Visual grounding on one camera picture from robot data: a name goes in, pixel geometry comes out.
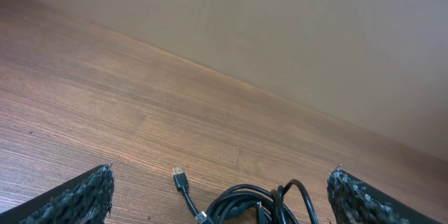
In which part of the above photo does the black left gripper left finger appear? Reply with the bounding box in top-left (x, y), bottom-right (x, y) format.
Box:
top-left (1, 164), bottom-right (114, 224)

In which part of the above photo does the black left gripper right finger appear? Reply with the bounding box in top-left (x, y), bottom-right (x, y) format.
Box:
top-left (327, 169), bottom-right (440, 224)

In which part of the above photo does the black USB cable bundle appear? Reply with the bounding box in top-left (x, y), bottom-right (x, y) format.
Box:
top-left (172, 167), bottom-right (320, 224)

